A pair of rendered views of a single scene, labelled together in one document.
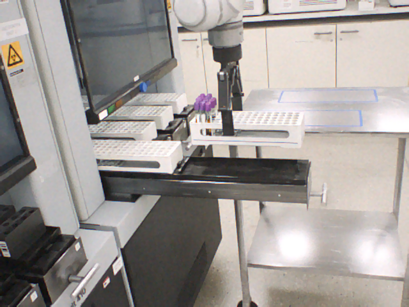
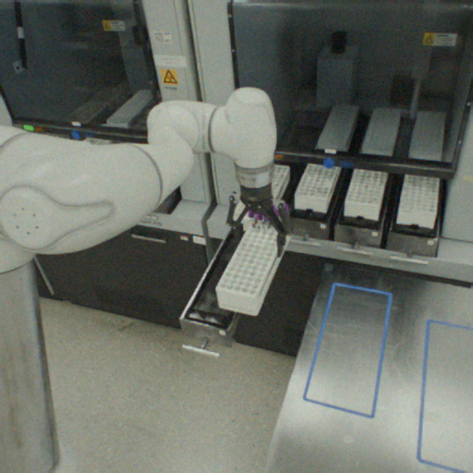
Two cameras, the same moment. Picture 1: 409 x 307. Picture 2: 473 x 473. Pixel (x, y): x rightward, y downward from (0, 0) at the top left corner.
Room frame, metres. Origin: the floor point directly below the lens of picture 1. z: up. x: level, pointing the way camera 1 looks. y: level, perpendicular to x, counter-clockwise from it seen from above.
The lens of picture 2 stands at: (1.11, -1.03, 1.76)
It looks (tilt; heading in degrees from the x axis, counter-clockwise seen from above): 41 degrees down; 94
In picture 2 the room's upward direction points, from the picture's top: 6 degrees counter-clockwise
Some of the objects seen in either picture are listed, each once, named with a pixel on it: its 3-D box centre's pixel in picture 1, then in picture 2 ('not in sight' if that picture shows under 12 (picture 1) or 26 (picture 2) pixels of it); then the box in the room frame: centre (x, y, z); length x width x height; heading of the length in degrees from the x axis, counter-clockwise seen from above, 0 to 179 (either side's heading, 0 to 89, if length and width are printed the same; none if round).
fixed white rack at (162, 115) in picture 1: (130, 119); (368, 184); (1.44, 0.24, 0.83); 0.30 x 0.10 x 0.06; 70
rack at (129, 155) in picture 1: (128, 157); (262, 198); (1.11, 0.21, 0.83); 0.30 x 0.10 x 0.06; 70
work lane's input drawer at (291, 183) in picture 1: (190, 177); (246, 248); (1.05, 0.04, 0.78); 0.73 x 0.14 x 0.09; 70
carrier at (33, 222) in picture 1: (23, 233); not in sight; (0.74, 0.39, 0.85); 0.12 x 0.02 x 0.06; 161
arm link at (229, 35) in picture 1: (225, 34); (254, 169); (1.09, -0.09, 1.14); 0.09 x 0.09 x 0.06
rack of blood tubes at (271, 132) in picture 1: (247, 128); (256, 260); (1.08, -0.13, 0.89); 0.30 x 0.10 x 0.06; 69
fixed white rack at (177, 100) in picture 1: (147, 105); (419, 190); (1.59, 0.19, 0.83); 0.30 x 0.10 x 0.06; 70
